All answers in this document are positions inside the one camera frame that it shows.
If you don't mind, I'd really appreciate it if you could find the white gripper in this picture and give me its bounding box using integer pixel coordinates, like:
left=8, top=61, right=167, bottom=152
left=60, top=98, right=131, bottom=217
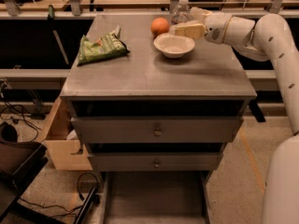
left=174, top=7, right=232, bottom=45

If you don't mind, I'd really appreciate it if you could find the clear plastic water bottle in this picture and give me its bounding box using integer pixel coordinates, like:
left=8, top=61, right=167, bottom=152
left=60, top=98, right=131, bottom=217
left=171, top=0, right=193, bottom=25

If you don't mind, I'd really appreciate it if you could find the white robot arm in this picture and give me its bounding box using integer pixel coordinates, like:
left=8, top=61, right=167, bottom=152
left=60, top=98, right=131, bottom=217
left=170, top=8, right=299, bottom=224

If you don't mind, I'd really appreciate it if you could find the white paper bowl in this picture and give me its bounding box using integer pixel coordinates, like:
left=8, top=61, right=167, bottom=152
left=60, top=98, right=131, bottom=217
left=153, top=33, right=195, bottom=59

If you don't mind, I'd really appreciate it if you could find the orange fruit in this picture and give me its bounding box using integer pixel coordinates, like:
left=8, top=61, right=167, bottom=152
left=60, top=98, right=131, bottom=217
left=150, top=18, right=170, bottom=37

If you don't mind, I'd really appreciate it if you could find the grey drawer cabinet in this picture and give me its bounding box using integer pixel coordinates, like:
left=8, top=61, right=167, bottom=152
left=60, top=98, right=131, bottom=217
left=61, top=14, right=256, bottom=224

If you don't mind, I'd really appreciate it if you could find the green chip bag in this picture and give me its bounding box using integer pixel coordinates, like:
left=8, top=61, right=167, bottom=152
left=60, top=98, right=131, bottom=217
left=77, top=25, right=130, bottom=66

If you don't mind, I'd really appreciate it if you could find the upper grey drawer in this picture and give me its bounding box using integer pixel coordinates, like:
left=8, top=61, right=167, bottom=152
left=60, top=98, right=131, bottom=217
left=71, top=117, right=243, bottom=144

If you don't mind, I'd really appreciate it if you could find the grey drawer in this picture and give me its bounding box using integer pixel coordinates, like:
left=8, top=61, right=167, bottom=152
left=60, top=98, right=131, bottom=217
left=88, top=152, right=223, bottom=172
left=71, top=117, right=243, bottom=144

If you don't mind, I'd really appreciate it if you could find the lower grey drawer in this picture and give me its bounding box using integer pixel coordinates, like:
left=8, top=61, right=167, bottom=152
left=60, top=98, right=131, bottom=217
left=88, top=152, right=223, bottom=172

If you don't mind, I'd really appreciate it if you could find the light wooden box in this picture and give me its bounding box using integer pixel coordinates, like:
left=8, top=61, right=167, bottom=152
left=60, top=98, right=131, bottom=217
left=38, top=97, right=92, bottom=171

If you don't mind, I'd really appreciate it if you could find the dark brown chair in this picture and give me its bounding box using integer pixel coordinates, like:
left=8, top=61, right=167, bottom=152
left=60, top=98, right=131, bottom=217
left=0, top=122, right=48, bottom=223

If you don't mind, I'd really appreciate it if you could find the green handled tool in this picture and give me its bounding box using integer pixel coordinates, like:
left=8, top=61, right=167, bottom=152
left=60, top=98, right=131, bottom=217
left=48, top=5, right=69, bottom=65

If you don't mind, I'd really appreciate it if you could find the black floor cable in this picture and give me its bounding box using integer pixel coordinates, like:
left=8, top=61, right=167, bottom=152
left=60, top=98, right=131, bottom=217
left=0, top=81, right=43, bottom=142

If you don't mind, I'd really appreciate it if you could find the black cable loop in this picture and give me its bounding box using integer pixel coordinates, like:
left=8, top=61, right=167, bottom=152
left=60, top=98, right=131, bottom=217
left=76, top=172, right=101, bottom=203

